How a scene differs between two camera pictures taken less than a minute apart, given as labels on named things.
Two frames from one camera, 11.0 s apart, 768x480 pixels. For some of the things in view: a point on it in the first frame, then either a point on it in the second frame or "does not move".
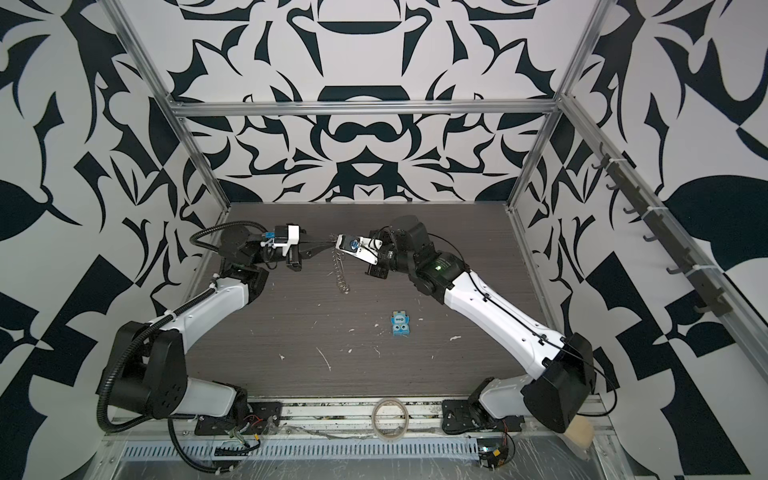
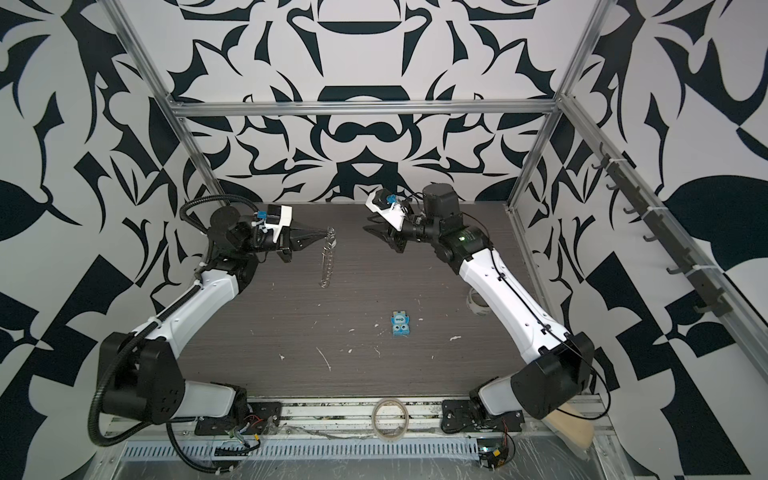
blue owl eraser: x=401 y=323 does not move
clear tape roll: x=406 y=423 does not move
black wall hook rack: x=666 y=235 does not move
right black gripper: x=379 y=270 to x=390 y=235
